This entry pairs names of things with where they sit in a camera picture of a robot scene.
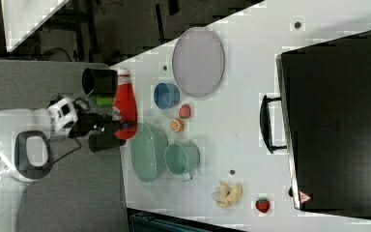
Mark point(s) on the green mug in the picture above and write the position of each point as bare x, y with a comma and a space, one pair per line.
182, 158

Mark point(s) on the orange slice toy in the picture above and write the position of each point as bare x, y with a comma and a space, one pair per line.
177, 125

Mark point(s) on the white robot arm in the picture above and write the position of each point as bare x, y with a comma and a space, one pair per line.
25, 152

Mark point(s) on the black cylinder upper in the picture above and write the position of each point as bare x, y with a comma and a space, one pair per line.
99, 82

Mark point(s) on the peeled banana toy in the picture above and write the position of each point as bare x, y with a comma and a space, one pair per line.
228, 196

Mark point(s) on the green small object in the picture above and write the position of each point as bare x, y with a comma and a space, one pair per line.
104, 101

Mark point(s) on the red strawberry toy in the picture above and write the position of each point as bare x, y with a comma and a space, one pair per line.
263, 205

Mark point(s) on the blue bowl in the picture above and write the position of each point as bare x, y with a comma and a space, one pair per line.
166, 95

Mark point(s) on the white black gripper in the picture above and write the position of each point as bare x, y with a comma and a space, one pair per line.
73, 118

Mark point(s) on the pink strawberry toy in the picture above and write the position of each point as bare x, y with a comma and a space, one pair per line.
185, 111

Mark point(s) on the grey round plate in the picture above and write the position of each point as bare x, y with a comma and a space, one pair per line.
198, 62

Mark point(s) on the black toaster oven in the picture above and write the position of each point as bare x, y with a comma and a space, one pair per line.
325, 98

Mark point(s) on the red ketchup bottle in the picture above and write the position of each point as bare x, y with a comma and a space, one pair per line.
124, 107

